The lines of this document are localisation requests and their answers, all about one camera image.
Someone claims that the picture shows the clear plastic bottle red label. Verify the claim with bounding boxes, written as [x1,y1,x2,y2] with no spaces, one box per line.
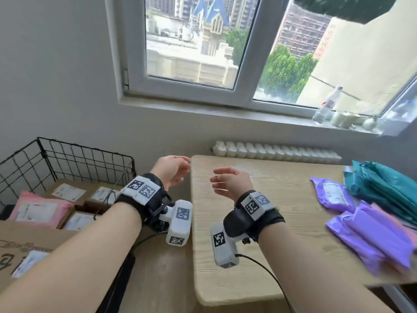
[312,86,344,125]

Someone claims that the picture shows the person's right forearm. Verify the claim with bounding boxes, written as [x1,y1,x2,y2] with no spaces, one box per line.
[257,223,385,313]

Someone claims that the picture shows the black wrist strap white markers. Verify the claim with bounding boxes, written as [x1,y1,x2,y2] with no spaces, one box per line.
[223,190,286,243]
[114,173,172,232]

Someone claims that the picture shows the black wire cart basket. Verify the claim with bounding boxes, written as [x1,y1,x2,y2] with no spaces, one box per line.
[0,137,137,313]

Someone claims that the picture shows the large clear plastic bottle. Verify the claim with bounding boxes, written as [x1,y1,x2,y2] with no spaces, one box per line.
[384,94,417,123]

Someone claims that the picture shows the cardboard box red-marked label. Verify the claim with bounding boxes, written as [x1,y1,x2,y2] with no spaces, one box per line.
[0,220,79,290]

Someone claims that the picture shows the person's left hand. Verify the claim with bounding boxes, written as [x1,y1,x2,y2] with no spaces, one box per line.
[149,155,192,192]

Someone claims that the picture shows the person's left forearm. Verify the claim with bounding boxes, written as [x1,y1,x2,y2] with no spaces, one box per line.
[0,202,142,313]

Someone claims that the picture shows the thin black camera cable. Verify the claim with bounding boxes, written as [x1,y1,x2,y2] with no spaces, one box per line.
[132,232,169,250]
[235,254,294,313]

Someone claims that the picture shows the wooden table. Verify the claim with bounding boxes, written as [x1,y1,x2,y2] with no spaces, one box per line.
[190,155,417,307]

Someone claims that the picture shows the person's right hand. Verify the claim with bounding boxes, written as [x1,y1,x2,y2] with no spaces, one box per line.
[210,167,255,206]

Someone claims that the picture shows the white wrist camera with markers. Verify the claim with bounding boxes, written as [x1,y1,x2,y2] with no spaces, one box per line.
[159,200,193,247]
[210,223,250,270]

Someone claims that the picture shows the white radiator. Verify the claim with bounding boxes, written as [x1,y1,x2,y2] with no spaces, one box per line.
[212,140,343,165]

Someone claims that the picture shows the green dotted cloth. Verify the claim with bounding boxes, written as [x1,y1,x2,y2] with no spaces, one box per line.
[295,0,400,25]

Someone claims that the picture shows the beige window cover sheet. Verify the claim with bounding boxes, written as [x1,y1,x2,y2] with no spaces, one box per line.
[296,0,417,116]

